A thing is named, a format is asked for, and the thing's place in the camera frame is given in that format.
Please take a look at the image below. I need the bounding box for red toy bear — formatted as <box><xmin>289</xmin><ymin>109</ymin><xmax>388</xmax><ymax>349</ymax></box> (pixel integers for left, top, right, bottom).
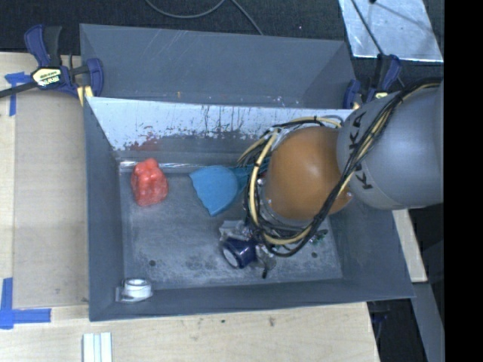
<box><xmin>130</xmin><ymin>157</ymin><xmax>170</xmax><ymax>208</ymax></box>

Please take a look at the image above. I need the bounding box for dark blue cup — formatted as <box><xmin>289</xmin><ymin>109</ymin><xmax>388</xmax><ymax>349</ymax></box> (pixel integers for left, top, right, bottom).
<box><xmin>221</xmin><ymin>237</ymin><xmax>259</xmax><ymax>270</ymax></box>

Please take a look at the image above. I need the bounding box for pale wood board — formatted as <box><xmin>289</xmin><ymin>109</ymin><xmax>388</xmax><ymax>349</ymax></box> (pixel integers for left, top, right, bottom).
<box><xmin>12</xmin><ymin>91</ymin><xmax>91</xmax><ymax>310</ymax></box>

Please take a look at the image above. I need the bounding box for grey metal bin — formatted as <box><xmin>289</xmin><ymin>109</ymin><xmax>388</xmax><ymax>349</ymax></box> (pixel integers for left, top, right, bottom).
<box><xmin>78</xmin><ymin>23</ymin><xmax>417</xmax><ymax>322</ymax></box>

